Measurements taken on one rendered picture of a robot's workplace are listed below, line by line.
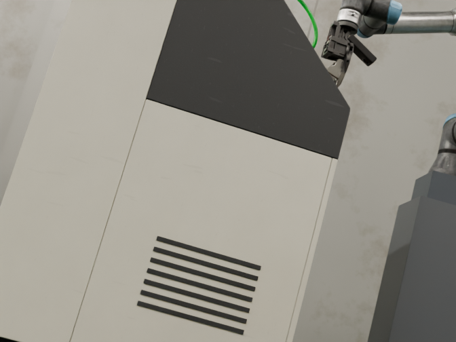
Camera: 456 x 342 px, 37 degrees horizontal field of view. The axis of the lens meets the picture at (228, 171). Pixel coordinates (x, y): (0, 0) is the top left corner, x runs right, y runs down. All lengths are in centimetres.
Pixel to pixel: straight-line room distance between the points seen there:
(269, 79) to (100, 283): 75
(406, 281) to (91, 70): 115
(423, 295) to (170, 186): 87
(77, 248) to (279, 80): 74
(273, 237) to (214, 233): 17
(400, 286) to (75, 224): 101
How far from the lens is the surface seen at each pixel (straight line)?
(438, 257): 223
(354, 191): 462
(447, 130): 240
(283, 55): 201
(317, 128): 198
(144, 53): 194
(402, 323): 219
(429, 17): 247
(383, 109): 479
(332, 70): 216
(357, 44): 221
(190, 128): 190
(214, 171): 189
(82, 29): 196
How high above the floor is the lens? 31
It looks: 11 degrees up
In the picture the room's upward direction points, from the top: 16 degrees clockwise
